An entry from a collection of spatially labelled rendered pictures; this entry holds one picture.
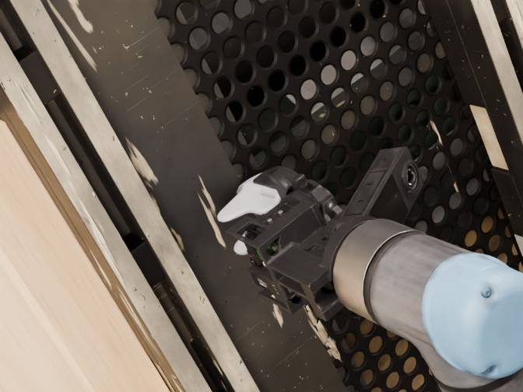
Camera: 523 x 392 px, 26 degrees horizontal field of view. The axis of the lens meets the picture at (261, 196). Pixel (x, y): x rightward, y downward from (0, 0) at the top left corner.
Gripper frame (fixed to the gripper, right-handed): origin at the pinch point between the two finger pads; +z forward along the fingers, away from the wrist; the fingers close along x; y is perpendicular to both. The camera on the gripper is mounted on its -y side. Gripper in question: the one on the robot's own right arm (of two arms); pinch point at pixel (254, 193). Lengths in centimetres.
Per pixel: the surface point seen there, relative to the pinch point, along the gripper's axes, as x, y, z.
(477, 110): 8.5, -26.5, 0.8
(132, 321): 2.2, 16.0, -1.3
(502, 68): 2.9, -27.0, -4.8
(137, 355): 6.3, 16.9, 0.4
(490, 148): 13.3, -26.5, 1.0
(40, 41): -24.0, 11.7, -4.9
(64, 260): -5.6, 17.9, 0.4
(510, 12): -1.5, -30.1, -4.7
